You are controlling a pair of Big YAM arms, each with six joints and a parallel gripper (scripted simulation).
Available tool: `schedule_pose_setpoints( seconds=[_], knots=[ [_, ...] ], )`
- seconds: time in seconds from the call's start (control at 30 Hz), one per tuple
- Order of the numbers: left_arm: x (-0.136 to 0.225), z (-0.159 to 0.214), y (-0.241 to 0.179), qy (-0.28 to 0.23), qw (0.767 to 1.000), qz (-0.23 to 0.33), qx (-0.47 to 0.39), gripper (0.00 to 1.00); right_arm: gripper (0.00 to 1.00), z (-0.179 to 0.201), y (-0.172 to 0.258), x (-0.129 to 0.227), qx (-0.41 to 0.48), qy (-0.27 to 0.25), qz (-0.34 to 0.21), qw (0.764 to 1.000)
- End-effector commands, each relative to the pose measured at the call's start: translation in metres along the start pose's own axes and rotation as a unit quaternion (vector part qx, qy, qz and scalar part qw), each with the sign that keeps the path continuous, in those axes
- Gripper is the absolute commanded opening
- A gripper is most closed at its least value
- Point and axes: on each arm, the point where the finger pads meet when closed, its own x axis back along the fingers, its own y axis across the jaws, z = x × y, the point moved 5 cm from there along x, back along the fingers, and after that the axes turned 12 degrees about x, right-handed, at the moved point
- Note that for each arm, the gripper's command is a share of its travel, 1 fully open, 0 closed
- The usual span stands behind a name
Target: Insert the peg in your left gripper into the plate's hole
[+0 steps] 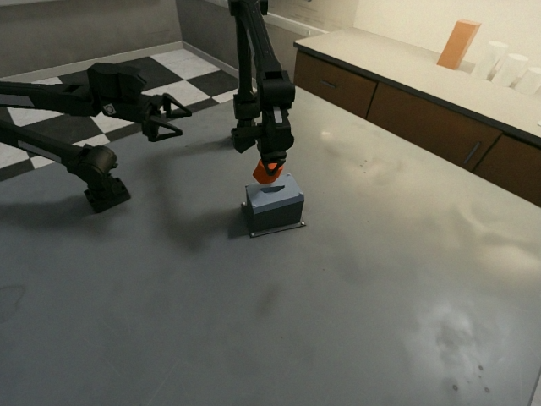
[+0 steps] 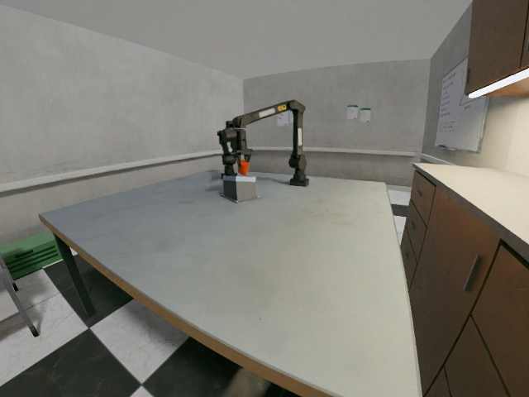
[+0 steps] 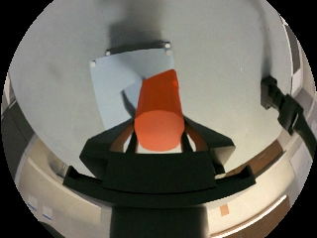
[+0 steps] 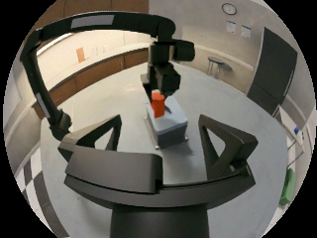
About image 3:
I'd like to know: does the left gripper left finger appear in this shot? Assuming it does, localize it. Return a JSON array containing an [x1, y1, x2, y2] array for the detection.
[[83, 115, 139, 154]]

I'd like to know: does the orange-red peg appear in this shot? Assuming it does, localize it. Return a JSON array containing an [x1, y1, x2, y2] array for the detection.
[[134, 68, 185, 152]]

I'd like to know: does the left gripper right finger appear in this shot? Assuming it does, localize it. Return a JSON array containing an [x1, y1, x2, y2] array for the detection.
[[179, 115, 235, 168]]

